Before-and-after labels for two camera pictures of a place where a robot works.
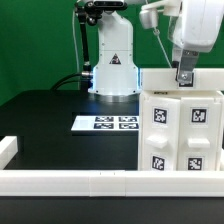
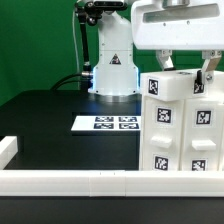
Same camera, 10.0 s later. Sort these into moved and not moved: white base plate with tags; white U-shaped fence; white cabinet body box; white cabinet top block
Moved: white cabinet body box; white cabinet top block
Not moved: white base plate with tags; white U-shaped fence
